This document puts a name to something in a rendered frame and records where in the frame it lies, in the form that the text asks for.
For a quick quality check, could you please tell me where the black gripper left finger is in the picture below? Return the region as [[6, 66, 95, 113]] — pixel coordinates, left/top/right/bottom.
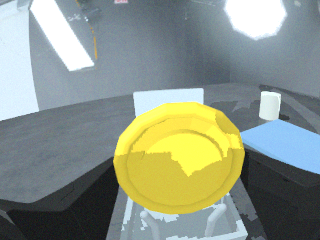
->
[[0, 156, 120, 240]]

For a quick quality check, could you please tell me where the yellow plate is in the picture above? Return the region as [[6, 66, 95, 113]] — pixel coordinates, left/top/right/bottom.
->
[[113, 101, 245, 215]]

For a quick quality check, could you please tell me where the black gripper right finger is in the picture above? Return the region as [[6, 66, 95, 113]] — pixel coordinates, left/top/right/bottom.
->
[[240, 148, 320, 240]]

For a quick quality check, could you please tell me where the light blue flat mat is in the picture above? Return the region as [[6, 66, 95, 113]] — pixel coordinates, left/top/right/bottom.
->
[[240, 119, 320, 173]]

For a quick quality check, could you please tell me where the white cylinder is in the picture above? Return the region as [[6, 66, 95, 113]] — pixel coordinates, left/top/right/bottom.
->
[[259, 92, 281, 121]]

